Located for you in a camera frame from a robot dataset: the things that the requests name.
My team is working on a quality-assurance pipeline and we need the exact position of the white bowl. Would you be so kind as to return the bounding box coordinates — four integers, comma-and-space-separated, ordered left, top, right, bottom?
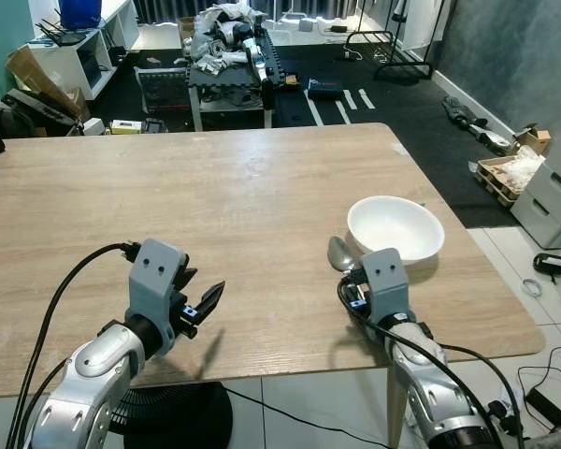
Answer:
347, 196, 446, 264

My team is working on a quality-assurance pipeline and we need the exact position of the black floor fan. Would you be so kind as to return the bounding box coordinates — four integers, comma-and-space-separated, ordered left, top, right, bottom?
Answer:
108, 379, 235, 449

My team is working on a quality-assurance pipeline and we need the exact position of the wooden pallet with plastic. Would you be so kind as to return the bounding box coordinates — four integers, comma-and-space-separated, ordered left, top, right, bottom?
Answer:
475, 150, 549, 208

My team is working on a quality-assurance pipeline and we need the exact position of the white shelf unit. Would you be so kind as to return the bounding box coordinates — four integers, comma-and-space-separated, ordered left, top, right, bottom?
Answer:
28, 0, 141, 100

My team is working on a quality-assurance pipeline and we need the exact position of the brown cardboard sheet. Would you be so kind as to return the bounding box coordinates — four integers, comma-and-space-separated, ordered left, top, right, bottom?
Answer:
7, 45, 90, 119

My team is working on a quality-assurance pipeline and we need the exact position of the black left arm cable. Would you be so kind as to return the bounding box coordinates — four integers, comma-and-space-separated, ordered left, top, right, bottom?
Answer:
5, 241, 141, 449

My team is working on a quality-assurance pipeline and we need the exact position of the thin black floor cable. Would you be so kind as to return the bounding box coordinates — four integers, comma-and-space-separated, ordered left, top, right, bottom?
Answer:
226, 388, 394, 442

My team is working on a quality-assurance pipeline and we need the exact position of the dark workbench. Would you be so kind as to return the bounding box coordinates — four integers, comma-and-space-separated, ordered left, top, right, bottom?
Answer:
187, 37, 282, 132

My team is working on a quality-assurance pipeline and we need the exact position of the blue container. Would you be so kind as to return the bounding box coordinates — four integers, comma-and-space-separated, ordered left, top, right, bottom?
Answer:
59, 0, 104, 29

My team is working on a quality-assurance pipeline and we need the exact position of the blue box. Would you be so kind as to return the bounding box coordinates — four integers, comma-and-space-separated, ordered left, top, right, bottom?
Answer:
307, 80, 347, 101

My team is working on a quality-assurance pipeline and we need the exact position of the black router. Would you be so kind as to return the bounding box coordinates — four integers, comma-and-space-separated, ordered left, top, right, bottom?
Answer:
39, 21, 90, 46

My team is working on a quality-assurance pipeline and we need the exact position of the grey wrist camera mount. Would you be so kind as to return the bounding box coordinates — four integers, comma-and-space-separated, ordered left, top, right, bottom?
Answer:
126, 239, 191, 328
360, 248, 413, 325

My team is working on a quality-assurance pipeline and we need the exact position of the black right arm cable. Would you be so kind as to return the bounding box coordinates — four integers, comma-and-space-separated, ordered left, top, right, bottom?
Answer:
337, 281, 526, 449

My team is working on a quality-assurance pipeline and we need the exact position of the grey floor tool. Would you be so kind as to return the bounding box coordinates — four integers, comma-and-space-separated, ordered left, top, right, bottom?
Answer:
441, 96, 511, 155

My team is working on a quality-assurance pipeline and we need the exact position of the black metal rack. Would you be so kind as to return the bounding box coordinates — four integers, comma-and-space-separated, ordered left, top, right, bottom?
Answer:
344, 0, 437, 81

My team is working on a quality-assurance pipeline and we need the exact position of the grey green cloth bundle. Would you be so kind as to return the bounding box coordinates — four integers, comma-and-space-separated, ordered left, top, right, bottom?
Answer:
524, 428, 561, 449

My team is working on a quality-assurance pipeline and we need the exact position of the black crate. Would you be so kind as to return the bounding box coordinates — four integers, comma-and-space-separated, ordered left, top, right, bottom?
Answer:
136, 65, 190, 115

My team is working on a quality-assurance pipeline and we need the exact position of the metal spoon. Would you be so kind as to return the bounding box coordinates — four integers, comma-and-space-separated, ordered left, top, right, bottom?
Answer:
327, 236, 356, 275

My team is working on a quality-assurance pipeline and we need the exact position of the white drawer cabinet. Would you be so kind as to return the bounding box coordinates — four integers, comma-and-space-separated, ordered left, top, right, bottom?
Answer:
510, 94, 561, 250

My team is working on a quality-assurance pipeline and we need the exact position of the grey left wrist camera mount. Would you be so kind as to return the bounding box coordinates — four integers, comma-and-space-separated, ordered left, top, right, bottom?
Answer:
126, 239, 191, 328

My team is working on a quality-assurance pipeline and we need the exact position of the small cardboard box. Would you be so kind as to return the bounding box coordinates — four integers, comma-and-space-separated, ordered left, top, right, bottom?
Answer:
519, 129, 553, 155

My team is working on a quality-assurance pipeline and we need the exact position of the yellow green device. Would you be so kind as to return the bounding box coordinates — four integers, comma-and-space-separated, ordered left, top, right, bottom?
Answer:
110, 119, 143, 135

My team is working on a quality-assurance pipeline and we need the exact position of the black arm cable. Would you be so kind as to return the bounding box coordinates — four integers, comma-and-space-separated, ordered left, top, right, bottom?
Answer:
5, 241, 141, 449
337, 281, 526, 449

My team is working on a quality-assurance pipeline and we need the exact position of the black adapter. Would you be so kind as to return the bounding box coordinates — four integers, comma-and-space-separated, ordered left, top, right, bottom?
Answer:
533, 253, 561, 278

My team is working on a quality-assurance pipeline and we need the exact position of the black power brick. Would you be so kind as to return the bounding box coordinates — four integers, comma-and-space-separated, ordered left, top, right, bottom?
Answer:
525, 388, 561, 427

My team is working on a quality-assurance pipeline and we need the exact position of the dark curtain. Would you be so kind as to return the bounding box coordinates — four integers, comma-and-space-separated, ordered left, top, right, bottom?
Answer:
136, 0, 202, 24

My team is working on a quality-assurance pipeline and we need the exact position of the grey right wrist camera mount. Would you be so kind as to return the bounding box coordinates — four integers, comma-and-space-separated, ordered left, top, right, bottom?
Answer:
360, 248, 413, 325

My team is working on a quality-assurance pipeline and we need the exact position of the pile of grey parts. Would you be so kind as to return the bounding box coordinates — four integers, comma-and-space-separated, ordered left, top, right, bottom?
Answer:
189, 3, 273, 76

